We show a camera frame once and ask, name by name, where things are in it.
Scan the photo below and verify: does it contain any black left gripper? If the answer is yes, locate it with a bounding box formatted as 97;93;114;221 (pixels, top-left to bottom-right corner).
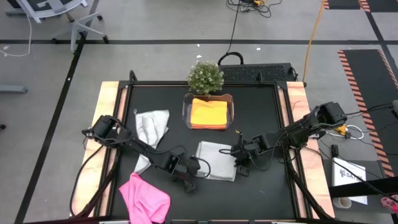
174;156;201;192

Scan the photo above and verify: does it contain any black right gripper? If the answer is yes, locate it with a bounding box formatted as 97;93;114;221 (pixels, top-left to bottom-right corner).
231;133;253;178

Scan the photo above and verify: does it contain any grey waffle-weave towel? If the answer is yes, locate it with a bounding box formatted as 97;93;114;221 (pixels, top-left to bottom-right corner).
134;108;170;175
195;141;238;182

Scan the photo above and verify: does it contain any pink microfiber towel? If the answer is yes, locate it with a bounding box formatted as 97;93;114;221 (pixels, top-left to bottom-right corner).
119;172;172;224

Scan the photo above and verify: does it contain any orange microfiber towel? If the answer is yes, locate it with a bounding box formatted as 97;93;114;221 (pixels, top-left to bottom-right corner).
190;98;229;130

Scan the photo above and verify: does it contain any right wooden side board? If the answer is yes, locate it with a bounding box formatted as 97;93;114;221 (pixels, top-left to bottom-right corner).
285;81;336;219

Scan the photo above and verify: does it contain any wooden side board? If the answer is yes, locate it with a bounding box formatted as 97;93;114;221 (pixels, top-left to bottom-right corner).
70;81;121;217
285;81;336;219

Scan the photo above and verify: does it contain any clear plastic bin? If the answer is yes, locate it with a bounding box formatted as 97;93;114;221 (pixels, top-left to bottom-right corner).
182;92;235;131

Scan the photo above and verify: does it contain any beige tape roll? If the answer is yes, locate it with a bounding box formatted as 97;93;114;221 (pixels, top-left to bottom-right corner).
332;196;353;210

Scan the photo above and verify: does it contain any black perforated computer case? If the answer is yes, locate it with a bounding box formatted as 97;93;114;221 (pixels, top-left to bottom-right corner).
219;63;295;83

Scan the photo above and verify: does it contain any artificial green potted plant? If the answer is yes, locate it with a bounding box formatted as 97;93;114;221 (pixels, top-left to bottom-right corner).
187;60;225;96

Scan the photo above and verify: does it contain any left wooden side board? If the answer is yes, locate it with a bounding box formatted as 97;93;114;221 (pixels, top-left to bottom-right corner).
70;81;121;217

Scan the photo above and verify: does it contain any white printed box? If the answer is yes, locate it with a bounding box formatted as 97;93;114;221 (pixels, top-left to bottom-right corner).
331;157;368;205

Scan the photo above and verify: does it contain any black flat beam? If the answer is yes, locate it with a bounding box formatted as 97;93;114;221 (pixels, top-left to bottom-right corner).
328;176;398;199

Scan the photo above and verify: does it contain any pink patterned object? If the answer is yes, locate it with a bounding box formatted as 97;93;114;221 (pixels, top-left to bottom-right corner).
381;195;398;215

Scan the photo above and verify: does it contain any hazard-striped black floor mat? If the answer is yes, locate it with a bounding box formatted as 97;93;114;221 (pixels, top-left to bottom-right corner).
323;0;398;13
338;49;398;178

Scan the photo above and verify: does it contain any white office chair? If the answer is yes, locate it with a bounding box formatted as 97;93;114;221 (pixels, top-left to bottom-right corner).
6;0;109;53

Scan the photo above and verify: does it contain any grey desk foot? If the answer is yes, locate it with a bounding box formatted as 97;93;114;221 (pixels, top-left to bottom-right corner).
0;84;29;95

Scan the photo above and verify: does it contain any black floor cable with loop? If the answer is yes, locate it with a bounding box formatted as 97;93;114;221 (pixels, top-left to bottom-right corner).
217;0;245;67

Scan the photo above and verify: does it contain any white cable loop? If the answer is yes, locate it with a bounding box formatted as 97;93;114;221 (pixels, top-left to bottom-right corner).
345;124;365;141

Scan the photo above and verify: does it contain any yellow floor cable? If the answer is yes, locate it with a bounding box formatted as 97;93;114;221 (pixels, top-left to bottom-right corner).
302;0;326;83

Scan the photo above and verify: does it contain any tangled black cable bundle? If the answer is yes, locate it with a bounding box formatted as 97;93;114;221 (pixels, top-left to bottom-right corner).
226;0;283;19

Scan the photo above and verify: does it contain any thin white floor cable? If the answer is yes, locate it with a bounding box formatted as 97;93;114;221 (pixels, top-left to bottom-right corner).
0;14;34;58

